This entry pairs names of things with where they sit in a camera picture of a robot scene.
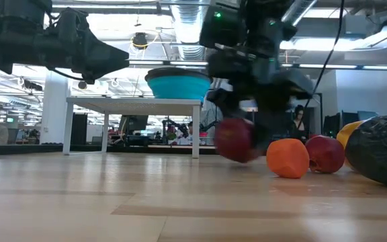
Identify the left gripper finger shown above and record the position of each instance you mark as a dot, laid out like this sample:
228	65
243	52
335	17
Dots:
109	60

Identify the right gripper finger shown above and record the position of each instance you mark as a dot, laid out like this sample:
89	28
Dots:
220	99
264	127

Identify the large dark red fruit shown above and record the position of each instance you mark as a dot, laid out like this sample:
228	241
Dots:
234	141

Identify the small orange fruit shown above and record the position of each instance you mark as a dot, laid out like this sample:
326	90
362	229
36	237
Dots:
287	158

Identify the small red fruit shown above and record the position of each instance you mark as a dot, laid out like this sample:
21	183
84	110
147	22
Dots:
326	154

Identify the yellow bell pepper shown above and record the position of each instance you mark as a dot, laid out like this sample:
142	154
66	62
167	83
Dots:
346	134

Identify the dark green avocado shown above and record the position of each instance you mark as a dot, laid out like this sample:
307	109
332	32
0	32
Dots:
380	151

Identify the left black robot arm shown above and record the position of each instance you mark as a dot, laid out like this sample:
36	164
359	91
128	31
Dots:
12	43

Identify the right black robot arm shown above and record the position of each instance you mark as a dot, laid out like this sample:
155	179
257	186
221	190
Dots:
223	23

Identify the person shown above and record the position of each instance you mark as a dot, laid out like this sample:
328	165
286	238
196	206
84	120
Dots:
299	124
189	133

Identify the black ceiling dome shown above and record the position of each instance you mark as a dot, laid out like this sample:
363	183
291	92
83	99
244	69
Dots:
139	40

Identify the blue bowl grey rim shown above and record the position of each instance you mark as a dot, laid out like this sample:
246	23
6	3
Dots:
176	88

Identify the white perforated metal rack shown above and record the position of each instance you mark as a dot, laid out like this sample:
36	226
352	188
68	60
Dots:
129	102

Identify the background dark monitor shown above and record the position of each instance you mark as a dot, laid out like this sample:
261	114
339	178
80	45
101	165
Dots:
134	122
341	122

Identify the black tall cabinet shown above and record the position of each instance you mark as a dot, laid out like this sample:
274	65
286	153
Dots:
79	129

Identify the silver ventilation duct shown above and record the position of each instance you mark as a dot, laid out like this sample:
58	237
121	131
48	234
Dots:
188	30

